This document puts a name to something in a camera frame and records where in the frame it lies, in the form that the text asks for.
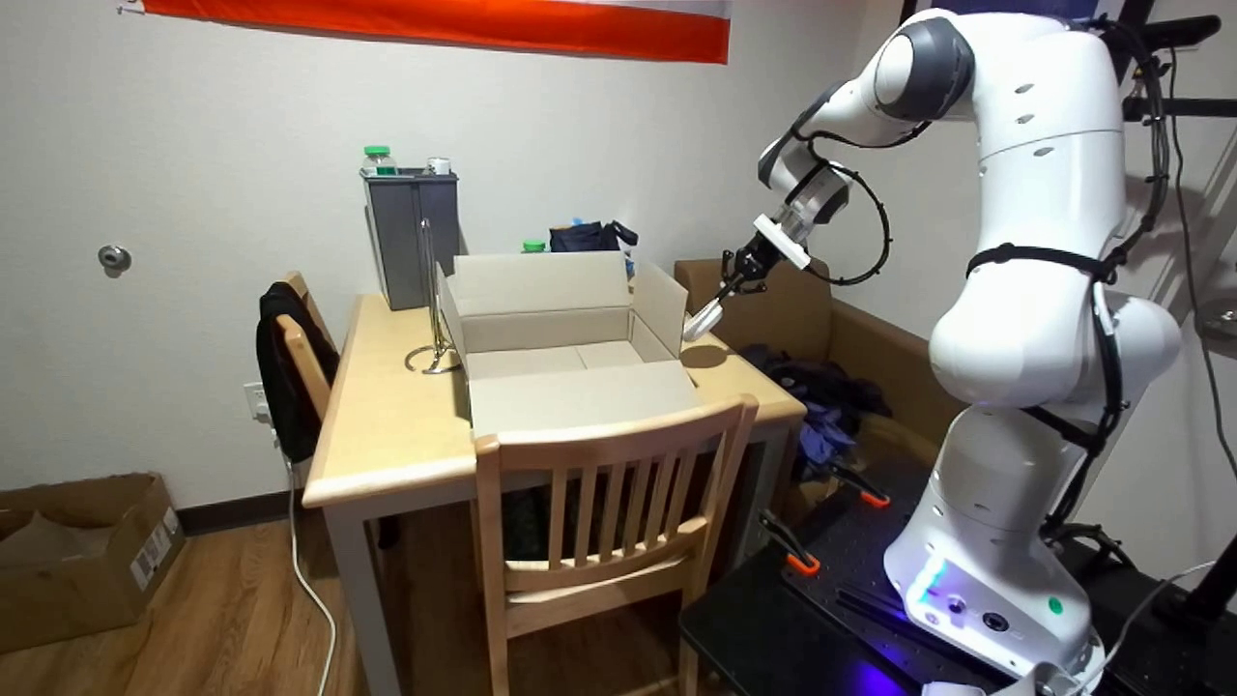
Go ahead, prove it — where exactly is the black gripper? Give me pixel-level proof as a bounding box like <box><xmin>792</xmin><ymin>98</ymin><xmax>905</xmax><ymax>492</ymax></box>
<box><xmin>711</xmin><ymin>237</ymin><xmax>784</xmax><ymax>313</ymax></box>

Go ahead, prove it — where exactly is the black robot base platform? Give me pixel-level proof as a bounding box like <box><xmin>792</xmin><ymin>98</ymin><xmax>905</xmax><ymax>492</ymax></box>
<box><xmin>676</xmin><ymin>474</ymin><xmax>1237</xmax><ymax>696</ymax></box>

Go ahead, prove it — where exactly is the open cardboard box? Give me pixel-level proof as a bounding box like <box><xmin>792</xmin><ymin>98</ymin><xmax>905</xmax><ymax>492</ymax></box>
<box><xmin>434</xmin><ymin>249</ymin><xmax>708</xmax><ymax>441</ymax></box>

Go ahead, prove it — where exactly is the cardboard box with label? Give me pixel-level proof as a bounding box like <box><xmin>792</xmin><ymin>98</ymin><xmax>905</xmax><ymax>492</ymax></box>
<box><xmin>0</xmin><ymin>472</ymin><xmax>186</xmax><ymax>658</ymax></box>

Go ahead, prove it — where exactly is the black clothing pile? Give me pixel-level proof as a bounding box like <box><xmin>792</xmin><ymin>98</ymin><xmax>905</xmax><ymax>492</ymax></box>
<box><xmin>742</xmin><ymin>336</ymin><xmax>898</xmax><ymax>425</ymax></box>

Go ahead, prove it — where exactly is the navy fabric bag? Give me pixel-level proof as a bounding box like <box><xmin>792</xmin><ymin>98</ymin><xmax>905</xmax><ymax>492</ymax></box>
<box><xmin>544</xmin><ymin>216</ymin><xmax>644</xmax><ymax>259</ymax></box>

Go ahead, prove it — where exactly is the purple cloth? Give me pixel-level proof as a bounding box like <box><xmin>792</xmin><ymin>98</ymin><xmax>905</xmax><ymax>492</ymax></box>
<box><xmin>792</xmin><ymin>402</ymin><xmax>861</xmax><ymax>474</ymax></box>

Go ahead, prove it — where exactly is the wooden slat-back chair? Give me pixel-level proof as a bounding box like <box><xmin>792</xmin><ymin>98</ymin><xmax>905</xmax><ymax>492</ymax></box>
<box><xmin>468</xmin><ymin>393</ymin><xmax>765</xmax><ymax>696</ymax></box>

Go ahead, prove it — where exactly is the gray plastic bin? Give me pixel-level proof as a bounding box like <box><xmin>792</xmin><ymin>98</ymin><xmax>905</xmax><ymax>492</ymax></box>
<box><xmin>360</xmin><ymin>157</ymin><xmax>470</xmax><ymax>313</ymax></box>

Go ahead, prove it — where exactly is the light wooden table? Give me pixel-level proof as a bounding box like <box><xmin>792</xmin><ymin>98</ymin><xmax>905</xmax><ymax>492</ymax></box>
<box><xmin>302</xmin><ymin>289</ymin><xmax>811</xmax><ymax>696</ymax></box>

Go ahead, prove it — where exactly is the wooden chair with jacket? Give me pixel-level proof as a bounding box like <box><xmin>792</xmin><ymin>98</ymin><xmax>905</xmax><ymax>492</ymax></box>
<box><xmin>271</xmin><ymin>267</ymin><xmax>346</xmax><ymax>425</ymax></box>

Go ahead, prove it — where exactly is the black jacket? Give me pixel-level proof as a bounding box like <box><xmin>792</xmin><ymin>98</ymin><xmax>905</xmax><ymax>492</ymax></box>
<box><xmin>251</xmin><ymin>278</ymin><xmax>345</xmax><ymax>469</ymax></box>

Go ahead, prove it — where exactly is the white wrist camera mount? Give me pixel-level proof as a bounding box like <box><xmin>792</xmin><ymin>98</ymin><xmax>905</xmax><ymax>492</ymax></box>
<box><xmin>748</xmin><ymin>207</ymin><xmax>820</xmax><ymax>274</ymax></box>

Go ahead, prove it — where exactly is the metal wire stand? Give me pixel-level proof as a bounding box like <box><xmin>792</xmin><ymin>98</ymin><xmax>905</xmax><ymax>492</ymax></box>
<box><xmin>400</xmin><ymin>212</ymin><xmax>463</xmax><ymax>379</ymax></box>

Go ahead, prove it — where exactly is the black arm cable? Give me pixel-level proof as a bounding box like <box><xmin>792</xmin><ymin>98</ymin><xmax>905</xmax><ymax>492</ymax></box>
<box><xmin>962</xmin><ymin>241</ymin><xmax>1127</xmax><ymax>521</ymax></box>

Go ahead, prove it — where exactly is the red wall banner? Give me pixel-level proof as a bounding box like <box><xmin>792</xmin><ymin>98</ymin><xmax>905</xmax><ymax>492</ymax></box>
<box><xmin>135</xmin><ymin>0</ymin><xmax>733</xmax><ymax>68</ymax></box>

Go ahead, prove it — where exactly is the black camera stand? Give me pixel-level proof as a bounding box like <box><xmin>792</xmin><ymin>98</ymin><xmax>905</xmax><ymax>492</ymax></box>
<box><xmin>1046</xmin><ymin>9</ymin><xmax>1237</xmax><ymax>626</ymax></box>

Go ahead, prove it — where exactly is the white floor cable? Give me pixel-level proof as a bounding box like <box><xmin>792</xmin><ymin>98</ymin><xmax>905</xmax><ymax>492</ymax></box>
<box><xmin>283</xmin><ymin>474</ymin><xmax>345</xmax><ymax>696</ymax></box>

